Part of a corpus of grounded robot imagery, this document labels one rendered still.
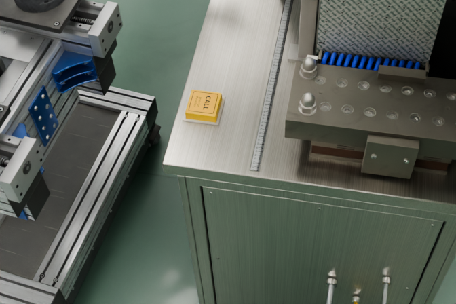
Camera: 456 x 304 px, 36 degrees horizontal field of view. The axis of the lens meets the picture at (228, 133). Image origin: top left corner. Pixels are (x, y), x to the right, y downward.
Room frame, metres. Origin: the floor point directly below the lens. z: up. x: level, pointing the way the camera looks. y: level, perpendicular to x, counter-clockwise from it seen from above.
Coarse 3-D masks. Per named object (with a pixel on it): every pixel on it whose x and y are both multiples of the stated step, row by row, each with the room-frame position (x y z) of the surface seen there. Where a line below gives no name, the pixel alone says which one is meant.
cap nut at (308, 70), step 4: (304, 60) 0.98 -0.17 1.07; (308, 60) 0.97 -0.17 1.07; (312, 60) 0.97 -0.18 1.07; (304, 64) 0.97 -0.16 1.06; (308, 64) 0.97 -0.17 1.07; (312, 64) 0.97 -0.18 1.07; (304, 68) 0.97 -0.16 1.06; (308, 68) 0.96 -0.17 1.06; (312, 68) 0.96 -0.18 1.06; (316, 68) 0.97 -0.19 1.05; (300, 72) 0.98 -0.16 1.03; (304, 72) 0.96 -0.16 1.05; (308, 72) 0.96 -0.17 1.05; (312, 72) 0.96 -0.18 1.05; (316, 72) 0.97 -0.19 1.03; (304, 76) 0.96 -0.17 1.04; (308, 76) 0.96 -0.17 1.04; (312, 76) 0.96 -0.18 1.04
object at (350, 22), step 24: (336, 0) 1.03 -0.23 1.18; (360, 0) 1.02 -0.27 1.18; (384, 0) 1.01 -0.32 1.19; (408, 0) 1.00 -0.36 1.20; (432, 0) 0.99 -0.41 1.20; (336, 24) 1.03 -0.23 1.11; (360, 24) 1.02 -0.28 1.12; (384, 24) 1.01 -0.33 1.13; (408, 24) 1.00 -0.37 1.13; (432, 24) 0.99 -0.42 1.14; (336, 48) 1.03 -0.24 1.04; (360, 48) 1.02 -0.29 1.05; (384, 48) 1.01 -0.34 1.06; (408, 48) 0.99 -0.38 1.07; (432, 48) 0.98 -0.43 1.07
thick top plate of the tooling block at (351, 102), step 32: (320, 64) 1.00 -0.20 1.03; (320, 96) 0.91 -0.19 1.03; (352, 96) 0.91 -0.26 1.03; (384, 96) 0.90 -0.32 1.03; (416, 96) 0.90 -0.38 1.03; (448, 96) 0.89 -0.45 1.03; (288, 128) 0.86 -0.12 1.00; (320, 128) 0.84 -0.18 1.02; (352, 128) 0.83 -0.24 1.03; (384, 128) 0.82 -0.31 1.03; (416, 128) 0.82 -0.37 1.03; (448, 128) 0.81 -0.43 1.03
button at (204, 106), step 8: (192, 96) 1.02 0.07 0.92; (200, 96) 1.02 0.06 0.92; (208, 96) 1.02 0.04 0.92; (216, 96) 1.02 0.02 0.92; (192, 104) 1.00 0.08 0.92; (200, 104) 0.99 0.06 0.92; (208, 104) 0.99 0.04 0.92; (216, 104) 0.99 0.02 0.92; (192, 112) 0.98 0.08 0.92; (200, 112) 0.97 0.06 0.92; (208, 112) 0.97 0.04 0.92; (216, 112) 0.97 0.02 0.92; (200, 120) 0.97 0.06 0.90; (208, 120) 0.96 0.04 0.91
